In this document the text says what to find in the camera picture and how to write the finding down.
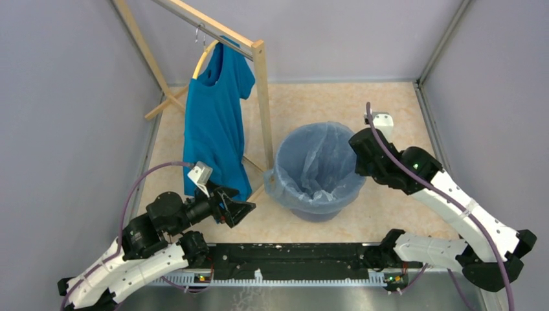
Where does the metal hook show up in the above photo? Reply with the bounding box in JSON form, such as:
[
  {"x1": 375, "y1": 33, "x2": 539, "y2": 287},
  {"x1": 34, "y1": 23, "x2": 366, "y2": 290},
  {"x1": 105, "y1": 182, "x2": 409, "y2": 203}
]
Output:
[{"x1": 195, "y1": 23, "x2": 207, "y2": 48}]

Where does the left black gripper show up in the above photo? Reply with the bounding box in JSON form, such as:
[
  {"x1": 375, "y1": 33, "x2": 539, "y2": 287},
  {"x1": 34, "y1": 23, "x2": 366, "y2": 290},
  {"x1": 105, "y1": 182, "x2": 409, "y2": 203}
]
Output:
[{"x1": 168, "y1": 179, "x2": 256, "y2": 236}]

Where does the yellow clothes hanger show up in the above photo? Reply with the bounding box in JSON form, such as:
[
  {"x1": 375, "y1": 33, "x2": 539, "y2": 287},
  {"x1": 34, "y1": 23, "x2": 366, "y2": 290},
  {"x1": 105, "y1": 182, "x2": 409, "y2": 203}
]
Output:
[{"x1": 192, "y1": 40, "x2": 219, "y2": 80}]

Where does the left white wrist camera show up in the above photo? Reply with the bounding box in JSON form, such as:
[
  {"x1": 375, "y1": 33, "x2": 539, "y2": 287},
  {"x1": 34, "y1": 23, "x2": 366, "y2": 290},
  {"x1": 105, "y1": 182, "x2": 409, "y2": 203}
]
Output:
[{"x1": 187, "y1": 161, "x2": 213, "y2": 198}]

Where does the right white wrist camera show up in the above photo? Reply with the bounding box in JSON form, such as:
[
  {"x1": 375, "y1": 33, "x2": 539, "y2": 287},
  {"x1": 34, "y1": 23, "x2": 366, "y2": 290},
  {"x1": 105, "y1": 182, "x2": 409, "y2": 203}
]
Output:
[{"x1": 370, "y1": 111, "x2": 394, "y2": 143}]

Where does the blue plastic trash bin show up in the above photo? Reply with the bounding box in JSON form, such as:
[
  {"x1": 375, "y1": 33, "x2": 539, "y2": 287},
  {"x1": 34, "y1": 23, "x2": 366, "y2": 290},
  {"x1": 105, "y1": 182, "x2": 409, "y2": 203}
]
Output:
[{"x1": 270, "y1": 121, "x2": 368, "y2": 223}]

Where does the blue t-shirt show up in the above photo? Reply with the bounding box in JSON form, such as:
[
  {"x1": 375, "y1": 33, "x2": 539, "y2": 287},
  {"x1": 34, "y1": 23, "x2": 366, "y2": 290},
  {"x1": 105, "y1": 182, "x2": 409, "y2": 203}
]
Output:
[{"x1": 183, "y1": 43, "x2": 256, "y2": 201}]

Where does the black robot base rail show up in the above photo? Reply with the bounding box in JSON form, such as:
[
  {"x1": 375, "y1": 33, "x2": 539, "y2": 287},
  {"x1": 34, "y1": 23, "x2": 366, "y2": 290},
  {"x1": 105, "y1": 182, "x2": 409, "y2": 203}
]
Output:
[{"x1": 167, "y1": 242, "x2": 412, "y2": 283}]

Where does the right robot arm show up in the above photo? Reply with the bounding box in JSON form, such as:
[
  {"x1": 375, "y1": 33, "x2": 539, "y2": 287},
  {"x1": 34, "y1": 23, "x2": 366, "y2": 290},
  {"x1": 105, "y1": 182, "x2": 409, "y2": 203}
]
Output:
[{"x1": 349, "y1": 128, "x2": 537, "y2": 292}]

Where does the wooden clothes rack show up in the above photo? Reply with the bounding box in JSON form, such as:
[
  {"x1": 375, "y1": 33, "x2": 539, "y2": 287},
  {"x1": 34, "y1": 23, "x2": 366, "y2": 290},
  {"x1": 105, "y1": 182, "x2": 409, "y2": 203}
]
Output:
[{"x1": 111, "y1": 0, "x2": 274, "y2": 173}]

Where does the light blue trash bag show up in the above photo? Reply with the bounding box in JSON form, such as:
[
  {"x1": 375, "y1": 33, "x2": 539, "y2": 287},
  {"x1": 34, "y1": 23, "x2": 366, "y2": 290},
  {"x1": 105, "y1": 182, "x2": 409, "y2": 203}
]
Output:
[{"x1": 262, "y1": 121, "x2": 368, "y2": 211}]

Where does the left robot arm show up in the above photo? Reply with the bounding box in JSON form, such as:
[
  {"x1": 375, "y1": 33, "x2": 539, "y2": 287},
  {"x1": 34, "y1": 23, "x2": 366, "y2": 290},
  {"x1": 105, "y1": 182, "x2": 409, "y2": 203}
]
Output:
[{"x1": 58, "y1": 182, "x2": 256, "y2": 310}]

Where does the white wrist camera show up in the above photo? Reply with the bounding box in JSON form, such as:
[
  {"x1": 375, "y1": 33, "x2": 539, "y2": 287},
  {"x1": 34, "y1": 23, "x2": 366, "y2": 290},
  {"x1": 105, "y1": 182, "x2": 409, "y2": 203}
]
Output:
[
  {"x1": 370, "y1": 111, "x2": 394, "y2": 143},
  {"x1": 187, "y1": 161, "x2": 213, "y2": 198}
]

